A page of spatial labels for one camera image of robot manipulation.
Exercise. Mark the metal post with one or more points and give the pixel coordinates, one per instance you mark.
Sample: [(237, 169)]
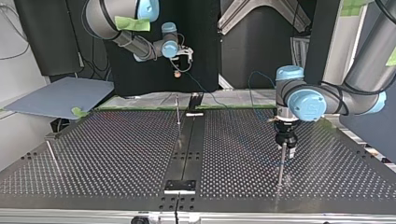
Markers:
[(282, 165), (51, 151), (177, 109)]

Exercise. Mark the black panel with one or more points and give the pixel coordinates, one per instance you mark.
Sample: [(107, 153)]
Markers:
[(199, 37)]

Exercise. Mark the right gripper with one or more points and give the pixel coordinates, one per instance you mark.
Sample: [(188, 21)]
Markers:
[(177, 64)]

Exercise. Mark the grey board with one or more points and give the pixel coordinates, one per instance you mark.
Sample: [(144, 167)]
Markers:
[(62, 96)]

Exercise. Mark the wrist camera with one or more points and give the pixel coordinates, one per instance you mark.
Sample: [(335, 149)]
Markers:
[(185, 52), (281, 119)]

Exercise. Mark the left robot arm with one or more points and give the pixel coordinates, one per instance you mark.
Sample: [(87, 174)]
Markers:
[(367, 71)]

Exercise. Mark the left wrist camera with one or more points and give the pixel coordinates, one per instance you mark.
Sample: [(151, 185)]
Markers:
[(281, 119)]

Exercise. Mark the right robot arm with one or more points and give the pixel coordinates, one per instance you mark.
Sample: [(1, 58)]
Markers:
[(102, 18)]

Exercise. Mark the connector holder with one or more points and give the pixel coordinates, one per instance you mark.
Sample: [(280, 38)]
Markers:
[(195, 101)]

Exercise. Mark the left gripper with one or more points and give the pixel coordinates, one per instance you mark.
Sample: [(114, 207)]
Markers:
[(286, 133)]

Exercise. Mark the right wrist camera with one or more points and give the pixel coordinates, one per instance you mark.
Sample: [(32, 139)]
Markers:
[(185, 52)]

